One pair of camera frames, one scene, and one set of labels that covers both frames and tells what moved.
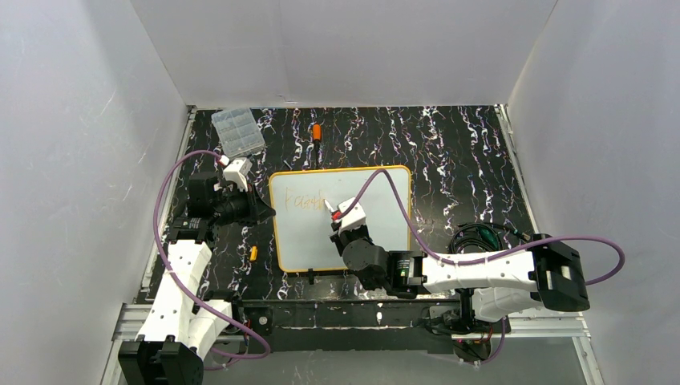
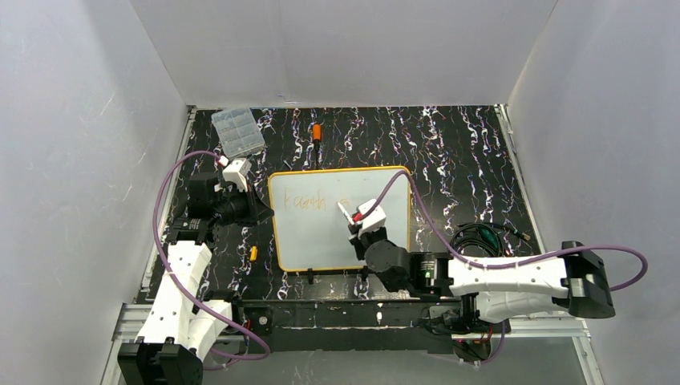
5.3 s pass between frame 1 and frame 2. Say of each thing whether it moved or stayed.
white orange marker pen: moved
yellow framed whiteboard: stayed
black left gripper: stayed
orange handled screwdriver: stayed
